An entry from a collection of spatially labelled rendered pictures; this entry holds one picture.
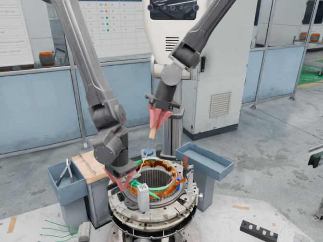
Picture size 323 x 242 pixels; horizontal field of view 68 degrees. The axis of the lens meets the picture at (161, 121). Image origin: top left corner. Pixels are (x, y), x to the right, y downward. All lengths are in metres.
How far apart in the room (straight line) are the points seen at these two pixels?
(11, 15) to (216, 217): 2.49
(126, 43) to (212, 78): 1.13
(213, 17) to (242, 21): 2.56
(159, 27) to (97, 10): 1.85
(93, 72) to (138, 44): 2.42
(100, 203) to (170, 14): 0.86
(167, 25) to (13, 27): 2.00
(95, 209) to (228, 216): 0.61
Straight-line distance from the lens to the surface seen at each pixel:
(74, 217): 1.15
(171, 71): 0.65
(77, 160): 1.14
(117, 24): 2.96
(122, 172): 0.69
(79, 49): 0.67
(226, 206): 1.31
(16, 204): 2.74
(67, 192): 1.03
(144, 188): 0.77
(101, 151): 0.62
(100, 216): 1.18
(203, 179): 1.13
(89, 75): 0.66
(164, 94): 0.72
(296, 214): 2.59
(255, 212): 1.32
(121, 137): 0.67
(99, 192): 1.09
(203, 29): 0.69
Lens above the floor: 1.68
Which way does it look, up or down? 26 degrees down
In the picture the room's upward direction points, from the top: straight up
